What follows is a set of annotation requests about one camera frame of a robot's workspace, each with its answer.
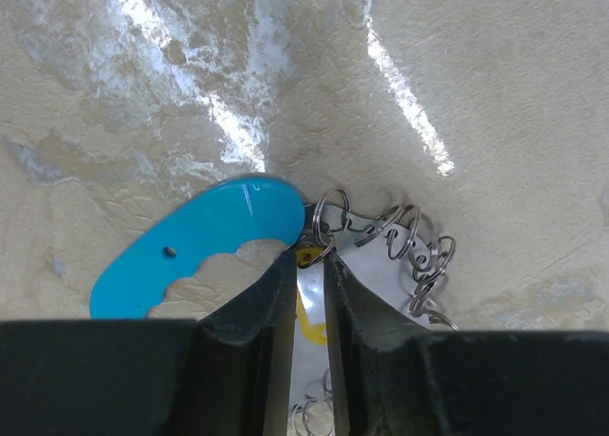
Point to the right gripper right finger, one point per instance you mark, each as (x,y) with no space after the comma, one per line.
(466,379)

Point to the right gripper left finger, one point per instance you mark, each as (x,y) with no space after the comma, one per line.
(143,374)

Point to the small yellow key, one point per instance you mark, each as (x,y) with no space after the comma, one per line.
(310,301)

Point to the blue grey keyring with rings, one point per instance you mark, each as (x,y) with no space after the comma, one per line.
(391,260)

